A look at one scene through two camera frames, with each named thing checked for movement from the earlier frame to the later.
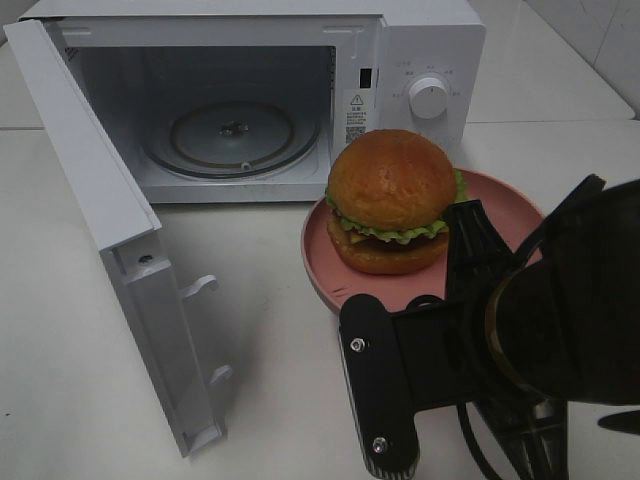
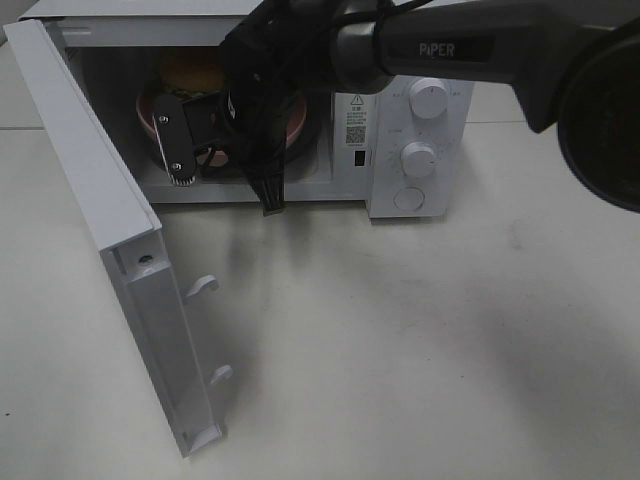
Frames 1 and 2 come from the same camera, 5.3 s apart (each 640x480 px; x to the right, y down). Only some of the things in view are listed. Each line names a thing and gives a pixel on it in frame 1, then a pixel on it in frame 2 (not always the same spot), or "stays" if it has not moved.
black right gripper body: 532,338 to 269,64
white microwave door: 133,245 stays
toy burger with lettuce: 389,198 to 187,80
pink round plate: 515,221 to 296,119
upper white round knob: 428,97 stays
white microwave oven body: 251,101 stays
